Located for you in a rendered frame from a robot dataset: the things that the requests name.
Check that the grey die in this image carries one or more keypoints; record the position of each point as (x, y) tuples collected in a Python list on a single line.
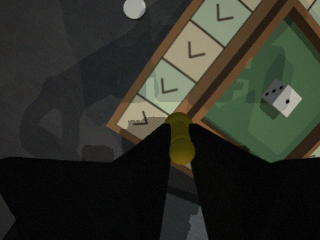
[(282, 97)]

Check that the white flat disc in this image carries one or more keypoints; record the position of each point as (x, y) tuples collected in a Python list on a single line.
[(134, 8)]

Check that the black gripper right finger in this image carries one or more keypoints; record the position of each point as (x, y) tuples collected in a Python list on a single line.
[(242, 196)]

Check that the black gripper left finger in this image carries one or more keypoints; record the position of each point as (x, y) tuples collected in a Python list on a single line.
[(127, 194)]

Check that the yellow pawn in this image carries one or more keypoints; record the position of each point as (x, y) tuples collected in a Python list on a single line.
[(182, 149)]

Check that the cream board game track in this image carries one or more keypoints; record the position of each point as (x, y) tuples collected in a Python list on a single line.
[(205, 81)]

